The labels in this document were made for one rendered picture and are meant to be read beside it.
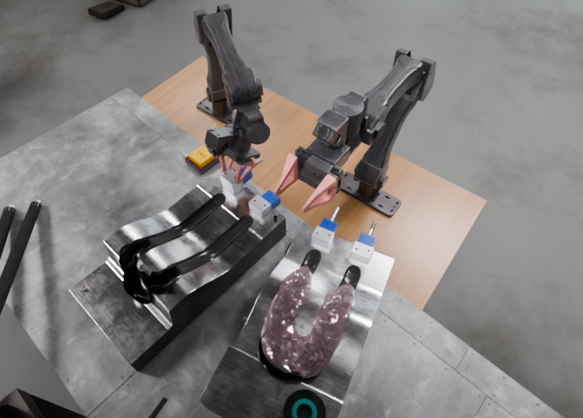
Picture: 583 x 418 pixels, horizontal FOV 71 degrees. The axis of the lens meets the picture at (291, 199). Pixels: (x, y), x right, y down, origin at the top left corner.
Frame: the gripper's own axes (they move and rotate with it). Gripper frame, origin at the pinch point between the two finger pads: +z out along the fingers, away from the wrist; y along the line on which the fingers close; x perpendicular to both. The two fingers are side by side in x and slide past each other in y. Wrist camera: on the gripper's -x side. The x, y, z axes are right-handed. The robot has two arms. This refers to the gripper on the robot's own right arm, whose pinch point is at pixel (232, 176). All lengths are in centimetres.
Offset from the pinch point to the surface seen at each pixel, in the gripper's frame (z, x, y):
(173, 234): 13.9, -17.1, -0.1
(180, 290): 15.1, -26.7, 16.1
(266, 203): 1.8, 1.6, 12.3
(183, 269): 14.6, -22.2, 11.2
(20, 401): 46, -55, 2
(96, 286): 26.2, -34.6, -4.1
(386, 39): -23, 232, -84
